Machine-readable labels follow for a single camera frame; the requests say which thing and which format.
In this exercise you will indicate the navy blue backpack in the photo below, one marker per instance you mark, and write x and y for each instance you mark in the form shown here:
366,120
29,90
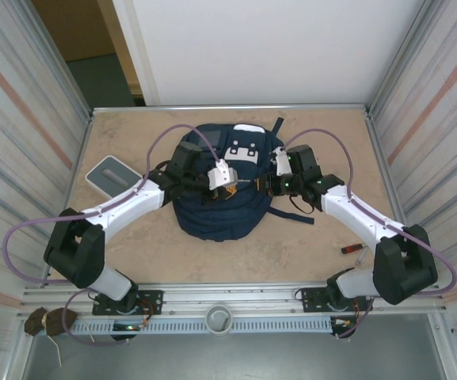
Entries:
220,221

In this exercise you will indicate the grey white box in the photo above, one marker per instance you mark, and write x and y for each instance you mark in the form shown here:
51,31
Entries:
109,174

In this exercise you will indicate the red black small tool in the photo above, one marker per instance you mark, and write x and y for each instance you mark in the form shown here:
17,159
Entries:
350,249

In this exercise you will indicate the silver metal rod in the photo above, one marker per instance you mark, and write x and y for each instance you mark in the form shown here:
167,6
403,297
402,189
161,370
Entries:
361,255

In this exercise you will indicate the grey round cup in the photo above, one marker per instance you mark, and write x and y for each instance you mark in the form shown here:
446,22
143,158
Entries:
218,318

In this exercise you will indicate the small circuit board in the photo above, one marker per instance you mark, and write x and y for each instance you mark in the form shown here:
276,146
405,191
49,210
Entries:
127,327

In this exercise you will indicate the brown wooden door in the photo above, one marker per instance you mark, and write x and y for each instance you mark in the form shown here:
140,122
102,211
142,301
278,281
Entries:
73,27

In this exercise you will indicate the brown cloth bundle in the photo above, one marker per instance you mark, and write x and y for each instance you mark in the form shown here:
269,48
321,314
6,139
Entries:
54,320

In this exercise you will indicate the aluminium frame rail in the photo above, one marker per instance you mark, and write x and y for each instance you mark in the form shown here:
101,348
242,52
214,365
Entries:
232,295

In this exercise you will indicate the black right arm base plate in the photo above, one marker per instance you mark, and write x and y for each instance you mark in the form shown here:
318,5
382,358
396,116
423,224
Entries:
313,299

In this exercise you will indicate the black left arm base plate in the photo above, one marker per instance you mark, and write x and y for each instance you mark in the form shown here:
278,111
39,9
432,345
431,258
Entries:
153,301

